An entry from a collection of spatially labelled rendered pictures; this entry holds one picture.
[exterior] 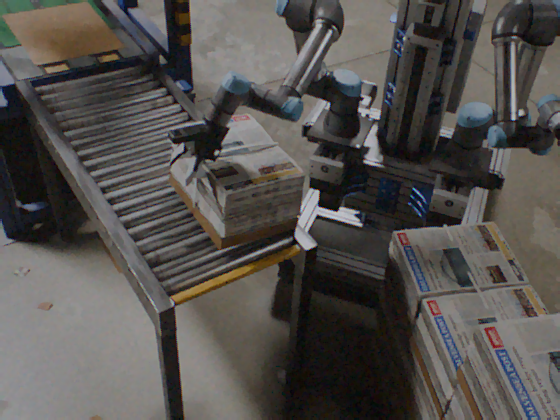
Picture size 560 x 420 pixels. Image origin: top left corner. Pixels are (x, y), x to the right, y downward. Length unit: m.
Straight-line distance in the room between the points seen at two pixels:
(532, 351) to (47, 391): 1.89
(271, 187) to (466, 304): 0.70
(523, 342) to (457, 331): 0.32
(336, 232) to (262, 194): 1.08
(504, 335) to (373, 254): 1.38
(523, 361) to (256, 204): 0.90
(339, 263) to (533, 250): 1.13
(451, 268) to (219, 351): 1.16
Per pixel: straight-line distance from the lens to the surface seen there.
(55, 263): 3.31
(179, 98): 2.82
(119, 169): 2.48
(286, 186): 2.07
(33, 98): 2.88
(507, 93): 2.24
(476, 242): 2.26
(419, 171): 2.65
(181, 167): 2.22
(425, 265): 2.14
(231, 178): 2.01
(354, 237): 3.06
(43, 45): 3.22
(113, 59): 3.09
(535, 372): 1.68
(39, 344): 3.03
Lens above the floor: 2.36
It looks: 42 degrees down
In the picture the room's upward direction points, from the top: 8 degrees clockwise
